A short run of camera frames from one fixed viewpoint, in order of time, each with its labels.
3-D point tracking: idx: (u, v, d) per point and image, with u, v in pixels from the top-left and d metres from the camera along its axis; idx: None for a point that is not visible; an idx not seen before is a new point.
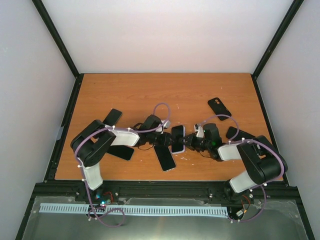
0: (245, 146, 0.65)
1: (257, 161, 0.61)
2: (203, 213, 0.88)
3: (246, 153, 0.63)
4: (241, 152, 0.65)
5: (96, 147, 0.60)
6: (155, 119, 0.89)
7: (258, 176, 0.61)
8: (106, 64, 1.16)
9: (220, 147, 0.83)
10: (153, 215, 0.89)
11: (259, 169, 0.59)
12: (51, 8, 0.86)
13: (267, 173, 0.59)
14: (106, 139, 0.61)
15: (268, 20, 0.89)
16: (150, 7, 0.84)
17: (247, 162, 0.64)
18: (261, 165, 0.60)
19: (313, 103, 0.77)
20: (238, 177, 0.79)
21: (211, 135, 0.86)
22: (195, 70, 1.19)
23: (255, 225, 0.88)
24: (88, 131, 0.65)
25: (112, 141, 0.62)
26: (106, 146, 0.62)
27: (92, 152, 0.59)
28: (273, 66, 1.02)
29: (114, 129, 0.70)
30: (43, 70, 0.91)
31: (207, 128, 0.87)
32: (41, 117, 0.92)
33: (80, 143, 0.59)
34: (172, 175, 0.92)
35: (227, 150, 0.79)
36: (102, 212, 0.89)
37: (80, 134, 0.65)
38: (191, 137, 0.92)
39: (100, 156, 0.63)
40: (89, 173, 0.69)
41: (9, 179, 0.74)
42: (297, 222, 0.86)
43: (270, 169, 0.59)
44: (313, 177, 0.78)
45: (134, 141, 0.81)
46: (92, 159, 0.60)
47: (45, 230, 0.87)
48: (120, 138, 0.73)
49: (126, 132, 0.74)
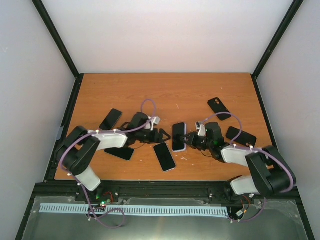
0: (255, 157, 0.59)
1: (267, 175, 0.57)
2: (203, 213, 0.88)
3: (255, 166, 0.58)
4: (250, 163, 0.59)
5: (80, 155, 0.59)
6: (142, 115, 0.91)
7: (266, 190, 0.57)
8: (106, 64, 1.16)
9: (223, 149, 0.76)
10: (153, 215, 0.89)
11: (268, 183, 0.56)
12: (50, 8, 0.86)
13: (276, 187, 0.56)
14: (91, 145, 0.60)
15: (268, 19, 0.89)
16: (149, 7, 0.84)
17: (254, 174, 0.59)
18: (270, 179, 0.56)
19: (313, 103, 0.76)
20: (240, 181, 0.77)
21: (213, 134, 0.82)
22: (195, 70, 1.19)
23: (254, 225, 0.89)
24: (71, 139, 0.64)
25: (96, 146, 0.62)
26: (91, 152, 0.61)
27: (77, 161, 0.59)
28: (273, 66, 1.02)
29: (99, 132, 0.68)
30: (43, 70, 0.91)
31: (209, 127, 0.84)
32: (41, 117, 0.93)
33: (65, 152, 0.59)
34: (172, 175, 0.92)
35: (233, 155, 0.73)
36: (102, 212, 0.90)
37: (63, 144, 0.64)
38: (192, 136, 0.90)
39: (86, 163, 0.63)
40: (81, 178, 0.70)
41: (9, 179, 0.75)
42: (297, 223, 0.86)
43: (279, 183, 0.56)
44: (312, 177, 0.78)
45: (123, 142, 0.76)
46: (78, 167, 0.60)
47: (45, 230, 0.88)
48: (106, 141, 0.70)
49: (112, 135, 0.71)
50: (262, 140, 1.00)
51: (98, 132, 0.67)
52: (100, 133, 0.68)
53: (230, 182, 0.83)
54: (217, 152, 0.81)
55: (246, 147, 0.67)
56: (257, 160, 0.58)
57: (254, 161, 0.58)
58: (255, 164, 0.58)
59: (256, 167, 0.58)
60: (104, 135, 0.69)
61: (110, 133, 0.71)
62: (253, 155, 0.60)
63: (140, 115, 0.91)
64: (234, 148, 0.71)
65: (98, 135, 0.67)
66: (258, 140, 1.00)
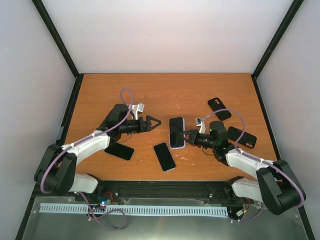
0: (267, 175, 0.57)
1: (277, 193, 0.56)
2: (203, 213, 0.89)
3: (267, 184, 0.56)
4: (260, 179, 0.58)
5: (60, 176, 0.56)
6: (121, 108, 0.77)
7: (274, 206, 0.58)
8: (106, 64, 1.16)
9: (228, 153, 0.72)
10: (153, 215, 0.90)
11: (278, 202, 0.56)
12: (50, 8, 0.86)
13: (284, 204, 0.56)
14: (68, 162, 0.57)
15: (268, 20, 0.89)
16: (149, 7, 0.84)
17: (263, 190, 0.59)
18: (280, 197, 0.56)
19: (313, 103, 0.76)
20: (243, 184, 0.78)
21: (218, 135, 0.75)
22: (195, 70, 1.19)
23: (254, 225, 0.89)
24: (46, 161, 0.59)
25: (75, 161, 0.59)
26: (71, 169, 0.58)
27: (58, 183, 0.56)
28: (273, 66, 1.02)
29: (75, 144, 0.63)
30: (43, 70, 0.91)
31: (213, 128, 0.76)
32: (41, 117, 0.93)
33: (44, 176, 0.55)
34: (172, 175, 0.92)
35: (238, 162, 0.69)
36: (102, 212, 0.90)
37: (38, 168, 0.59)
38: (194, 134, 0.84)
39: (69, 180, 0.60)
40: (74, 188, 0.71)
41: (9, 180, 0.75)
42: (297, 223, 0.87)
43: (288, 200, 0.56)
44: (312, 177, 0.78)
45: (107, 142, 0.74)
46: (62, 186, 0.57)
47: (46, 230, 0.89)
48: (87, 149, 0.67)
49: (92, 141, 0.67)
50: (262, 140, 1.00)
51: (74, 145, 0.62)
52: (76, 145, 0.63)
53: (232, 184, 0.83)
54: (220, 154, 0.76)
55: (255, 159, 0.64)
56: (269, 178, 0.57)
57: (265, 179, 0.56)
58: (266, 181, 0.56)
59: (267, 185, 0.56)
60: (82, 145, 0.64)
61: (89, 139, 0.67)
62: (265, 171, 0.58)
63: (118, 107, 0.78)
64: (241, 156, 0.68)
65: (74, 147, 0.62)
66: (257, 140, 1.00)
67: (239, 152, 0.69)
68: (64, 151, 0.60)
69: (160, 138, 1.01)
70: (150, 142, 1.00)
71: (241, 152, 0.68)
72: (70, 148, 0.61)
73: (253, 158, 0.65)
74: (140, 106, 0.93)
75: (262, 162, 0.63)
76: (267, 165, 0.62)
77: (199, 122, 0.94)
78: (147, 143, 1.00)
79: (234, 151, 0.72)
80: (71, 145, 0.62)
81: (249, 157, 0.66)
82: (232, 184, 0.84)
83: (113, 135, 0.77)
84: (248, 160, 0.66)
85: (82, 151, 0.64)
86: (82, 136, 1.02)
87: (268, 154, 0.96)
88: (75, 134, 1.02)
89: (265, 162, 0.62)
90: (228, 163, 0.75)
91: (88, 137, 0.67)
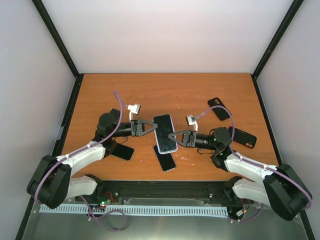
0: (273, 182, 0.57)
1: (287, 199, 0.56)
2: (203, 213, 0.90)
3: (275, 192, 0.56)
4: (268, 187, 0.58)
5: (54, 189, 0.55)
6: (107, 122, 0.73)
7: (286, 212, 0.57)
8: (106, 64, 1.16)
9: (228, 159, 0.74)
10: (153, 215, 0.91)
11: (288, 207, 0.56)
12: (51, 8, 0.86)
13: (296, 210, 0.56)
14: (63, 174, 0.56)
15: (268, 19, 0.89)
16: (149, 7, 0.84)
17: (273, 197, 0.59)
18: (291, 203, 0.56)
19: (313, 103, 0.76)
20: (244, 187, 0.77)
21: (223, 146, 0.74)
22: (195, 70, 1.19)
23: (253, 225, 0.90)
24: (40, 172, 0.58)
25: (69, 173, 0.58)
26: (65, 180, 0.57)
27: (52, 195, 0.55)
28: (273, 66, 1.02)
29: (69, 155, 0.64)
30: (43, 70, 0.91)
31: (219, 139, 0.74)
32: (41, 117, 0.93)
33: (38, 188, 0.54)
34: (172, 175, 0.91)
35: (240, 168, 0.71)
36: (102, 212, 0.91)
37: (31, 179, 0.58)
38: (193, 137, 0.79)
39: (63, 192, 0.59)
40: (71, 194, 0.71)
41: (10, 180, 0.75)
42: (296, 222, 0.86)
43: (300, 205, 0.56)
44: (311, 177, 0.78)
45: (103, 153, 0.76)
46: (56, 197, 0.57)
47: (46, 230, 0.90)
48: (82, 160, 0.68)
49: (86, 151, 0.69)
50: (262, 140, 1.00)
51: (69, 155, 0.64)
52: (71, 155, 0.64)
53: (232, 187, 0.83)
54: (219, 161, 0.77)
55: (258, 165, 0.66)
56: (276, 185, 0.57)
57: (272, 186, 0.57)
58: (274, 188, 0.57)
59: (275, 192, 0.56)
60: (77, 156, 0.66)
61: (84, 150, 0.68)
62: (271, 179, 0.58)
63: (104, 120, 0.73)
64: (242, 162, 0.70)
65: (69, 158, 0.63)
66: (258, 140, 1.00)
67: (238, 158, 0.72)
68: (59, 162, 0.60)
69: None
70: (150, 142, 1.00)
71: (241, 158, 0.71)
72: (65, 159, 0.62)
73: (256, 165, 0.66)
74: (136, 108, 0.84)
75: (266, 168, 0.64)
76: (272, 172, 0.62)
77: (193, 120, 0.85)
78: (147, 143, 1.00)
79: (233, 157, 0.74)
80: (66, 156, 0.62)
81: (251, 163, 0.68)
82: (232, 187, 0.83)
83: (107, 145, 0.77)
84: (250, 167, 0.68)
85: (77, 162, 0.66)
86: (82, 136, 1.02)
87: (268, 154, 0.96)
88: (74, 133, 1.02)
89: (269, 168, 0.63)
90: (227, 168, 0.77)
91: (83, 148, 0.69)
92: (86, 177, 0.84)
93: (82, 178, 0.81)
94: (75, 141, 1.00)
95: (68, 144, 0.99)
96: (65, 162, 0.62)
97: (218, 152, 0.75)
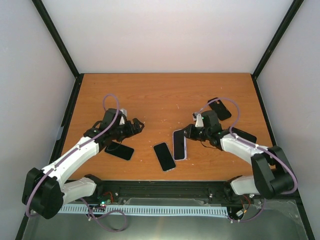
0: (260, 159, 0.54)
1: (271, 178, 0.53)
2: (203, 213, 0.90)
3: (259, 168, 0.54)
4: (254, 164, 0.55)
5: (46, 203, 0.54)
6: (114, 111, 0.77)
7: (266, 191, 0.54)
8: (106, 64, 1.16)
9: (223, 138, 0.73)
10: (153, 215, 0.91)
11: (270, 186, 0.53)
12: (51, 7, 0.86)
13: (278, 190, 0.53)
14: (50, 188, 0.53)
15: (269, 19, 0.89)
16: (148, 6, 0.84)
17: (256, 175, 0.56)
18: (274, 182, 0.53)
19: (313, 102, 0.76)
20: (240, 181, 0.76)
21: (209, 120, 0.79)
22: (196, 70, 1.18)
23: (253, 225, 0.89)
24: (28, 186, 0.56)
25: (58, 186, 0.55)
26: (55, 193, 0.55)
27: (45, 208, 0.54)
28: (273, 66, 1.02)
29: (55, 164, 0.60)
30: (43, 69, 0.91)
31: (204, 114, 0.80)
32: (41, 116, 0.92)
33: (29, 202, 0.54)
34: (172, 175, 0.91)
35: (234, 148, 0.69)
36: (102, 212, 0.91)
37: (24, 193, 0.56)
38: (190, 129, 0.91)
39: (58, 201, 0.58)
40: (70, 199, 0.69)
41: (10, 181, 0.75)
42: (297, 222, 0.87)
43: (283, 187, 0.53)
44: (313, 178, 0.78)
45: (96, 147, 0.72)
46: (50, 209, 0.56)
47: (46, 230, 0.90)
48: (71, 167, 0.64)
49: (75, 155, 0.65)
50: (262, 140, 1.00)
51: (55, 166, 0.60)
52: (57, 165, 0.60)
53: (231, 183, 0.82)
54: (215, 139, 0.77)
55: (250, 144, 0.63)
56: (263, 162, 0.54)
57: (259, 164, 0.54)
58: (259, 166, 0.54)
59: (260, 169, 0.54)
60: (65, 164, 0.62)
61: (73, 154, 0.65)
62: (258, 156, 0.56)
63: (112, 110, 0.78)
64: (236, 141, 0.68)
65: (56, 169, 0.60)
66: (257, 140, 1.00)
67: (234, 137, 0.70)
68: (45, 175, 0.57)
69: (161, 138, 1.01)
70: (151, 142, 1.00)
71: (236, 137, 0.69)
72: (52, 170, 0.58)
73: (248, 144, 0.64)
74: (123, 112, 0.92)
75: (257, 148, 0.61)
76: (262, 151, 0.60)
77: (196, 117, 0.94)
78: (147, 143, 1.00)
79: (229, 137, 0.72)
80: (53, 168, 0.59)
81: (244, 143, 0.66)
82: (230, 183, 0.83)
83: (103, 138, 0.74)
84: (242, 146, 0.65)
85: (66, 171, 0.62)
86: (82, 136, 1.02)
87: None
88: (74, 134, 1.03)
89: (260, 147, 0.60)
90: (222, 147, 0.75)
91: (72, 150, 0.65)
92: (85, 178, 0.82)
93: (80, 180, 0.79)
94: (75, 141, 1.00)
95: (68, 144, 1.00)
96: (51, 174, 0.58)
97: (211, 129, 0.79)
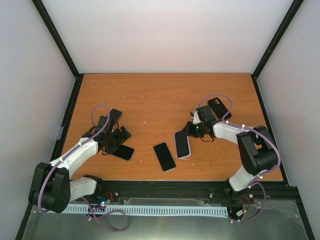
0: (245, 137, 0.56)
1: (254, 153, 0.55)
2: (203, 213, 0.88)
3: (243, 144, 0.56)
4: (239, 141, 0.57)
5: (57, 193, 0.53)
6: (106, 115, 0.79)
7: (250, 166, 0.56)
8: (106, 64, 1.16)
9: (215, 124, 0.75)
10: (153, 215, 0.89)
11: (253, 160, 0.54)
12: (51, 7, 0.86)
13: (261, 165, 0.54)
14: (61, 178, 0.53)
15: (269, 19, 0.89)
16: (149, 6, 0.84)
17: (242, 151, 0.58)
18: (257, 157, 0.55)
19: (313, 101, 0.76)
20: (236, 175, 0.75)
21: (202, 112, 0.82)
22: (196, 70, 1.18)
23: (255, 226, 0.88)
24: (36, 180, 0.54)
25: (68, 176, 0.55)
26: (66, 183, 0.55)
27: (56, 200, 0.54)
28: (273, 66, 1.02)
29: (62, 157, 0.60)
30: (43, 68, 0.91)
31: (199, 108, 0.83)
32: (41, 115, 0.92)
33: (40, 196, 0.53)
34: (172, 175, 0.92)
35: (223, 132, 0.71)
36: (102, 212, 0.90)
37: (31, 190, 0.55)
38: (188, 126, 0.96)
39: (67, 193, 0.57)
40: (75, 196, 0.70)
41: (10, 180, 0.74)
42: (297, 223, 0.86)
43: (266, 162, 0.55)
44: (313, 177, 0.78)
45: (96, 147, 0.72)
46: (61, 201, 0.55)
47: (45, 231, 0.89)
48: (77, 160, 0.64)
49: (78, 150, 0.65)
50: None
51: (62, 159, 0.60)
52: (64, 158, 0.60)
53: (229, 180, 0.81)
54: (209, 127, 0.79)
55: (237, 125, 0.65)
56: (247, 138, 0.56)
57: (243, 140, 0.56)
58: (244, 142, 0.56)
59: (245, 145, 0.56)
60: (71, 157, 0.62)
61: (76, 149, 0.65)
62: (243, 133, 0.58)
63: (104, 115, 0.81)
64: (226, 125, 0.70)
65: (64, 161, 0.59)
66: None
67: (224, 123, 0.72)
68: (54, 167, 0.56)
69: (161, 138, 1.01)
70: (150, 142, 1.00)
71: (227, 122, 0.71)
72: (60, 162, 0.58)
73: (236, 126, 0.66)
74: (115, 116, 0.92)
75: (243, 128, 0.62)
76: (248, 129, 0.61)
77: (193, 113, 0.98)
78: (147, 142, 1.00)
79: (220, 123, 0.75)
80: (60, 159, 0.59)
81: (233, 126, 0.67)
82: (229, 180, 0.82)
83: (100, 138, 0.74)
84: (231, 128, 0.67)
85: (73, 164, 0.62)
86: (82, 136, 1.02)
87: None
88: (74, 134, 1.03)
89: (246, 126, 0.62)
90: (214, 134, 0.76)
91: (75, 147, 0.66)
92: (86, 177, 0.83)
93: (81, 178, 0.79)
94: (75, 141, 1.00)
95: (68, 144, 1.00)
96: (60, 166, 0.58)
97: (206, 119, 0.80)
